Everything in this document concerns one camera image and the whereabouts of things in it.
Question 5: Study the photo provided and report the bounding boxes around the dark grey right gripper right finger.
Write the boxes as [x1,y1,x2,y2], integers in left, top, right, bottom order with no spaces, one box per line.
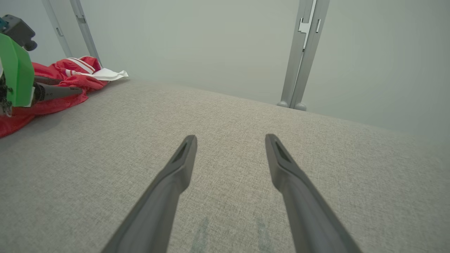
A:
[265,134,362,253]

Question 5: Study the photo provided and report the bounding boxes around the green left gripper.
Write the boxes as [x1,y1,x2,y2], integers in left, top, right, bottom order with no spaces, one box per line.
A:
[0,33,83,117]

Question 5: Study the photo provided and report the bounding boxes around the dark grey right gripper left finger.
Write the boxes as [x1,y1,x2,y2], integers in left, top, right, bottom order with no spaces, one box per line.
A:
[101,135,198,253]

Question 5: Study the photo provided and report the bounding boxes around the grey fabric sofa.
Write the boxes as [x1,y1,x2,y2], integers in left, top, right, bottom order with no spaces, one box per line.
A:
[0,79,450,253]

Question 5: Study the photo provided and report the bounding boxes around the thin grey slotted post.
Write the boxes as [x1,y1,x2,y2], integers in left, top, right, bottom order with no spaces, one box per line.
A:
[41,0,73,59]
[69,0,103,67]

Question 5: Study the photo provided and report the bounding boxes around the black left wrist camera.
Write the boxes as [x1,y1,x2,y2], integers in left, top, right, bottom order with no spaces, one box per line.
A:
[0,14,38,52]

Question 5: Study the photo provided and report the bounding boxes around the grey partition frame post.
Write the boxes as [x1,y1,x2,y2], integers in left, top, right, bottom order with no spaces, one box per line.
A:
[277,0,314,108]
[290,0,331,112]

